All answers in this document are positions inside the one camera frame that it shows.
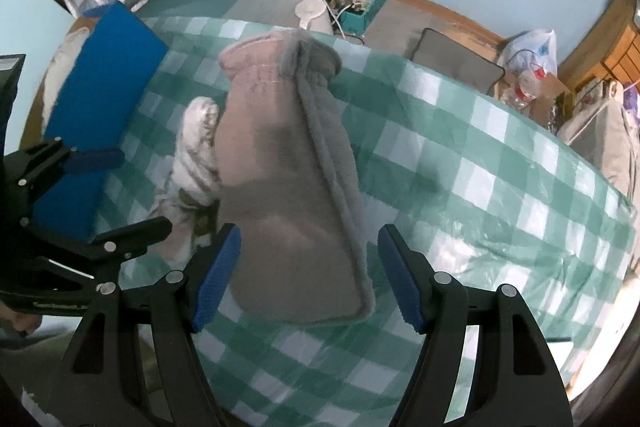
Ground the printed white plastic bag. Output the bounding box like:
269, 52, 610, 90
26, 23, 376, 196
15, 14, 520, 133
500, 29, 558, 78

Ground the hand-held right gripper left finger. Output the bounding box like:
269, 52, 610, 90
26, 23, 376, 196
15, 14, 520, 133
60, 223, 243, 427

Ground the person's left hand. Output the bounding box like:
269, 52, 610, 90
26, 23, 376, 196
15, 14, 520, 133
0, 306, 43, 339

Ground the green checkered tablecloth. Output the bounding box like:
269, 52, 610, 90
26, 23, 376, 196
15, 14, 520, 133
90, 16, 638, 427

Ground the dark grey cushion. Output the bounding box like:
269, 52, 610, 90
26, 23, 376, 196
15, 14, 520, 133
410, 28, 505, 95

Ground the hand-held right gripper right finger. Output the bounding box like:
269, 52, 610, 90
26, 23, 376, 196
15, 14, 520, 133
377, 223, 573, 427

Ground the wooden shelf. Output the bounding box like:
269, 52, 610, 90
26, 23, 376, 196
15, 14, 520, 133
557, 0, 640, 108

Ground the blue cardboard box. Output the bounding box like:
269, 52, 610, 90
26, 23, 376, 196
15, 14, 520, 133
22, 1, 170, 243

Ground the clear plastic bottle red label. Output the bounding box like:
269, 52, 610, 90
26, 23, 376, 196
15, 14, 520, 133
517, 67, 549, 100
500, 87, 536, 111

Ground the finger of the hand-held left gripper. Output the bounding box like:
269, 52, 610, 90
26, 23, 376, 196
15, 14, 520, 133
20, 216, 173, 280
10, 139, 125, 204

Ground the teal basket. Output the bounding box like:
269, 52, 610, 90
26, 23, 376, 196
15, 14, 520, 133
317, 0, 391, 35

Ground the brown cardboard box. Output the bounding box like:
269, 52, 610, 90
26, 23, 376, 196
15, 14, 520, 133
530, 72, 574, 124

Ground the grey fleece bottle cover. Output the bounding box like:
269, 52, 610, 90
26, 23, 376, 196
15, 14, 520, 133
216, 29, 378, 327

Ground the white fuzzy patterned sock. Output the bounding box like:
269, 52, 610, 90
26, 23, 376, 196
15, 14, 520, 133
150, 97, 223, 258

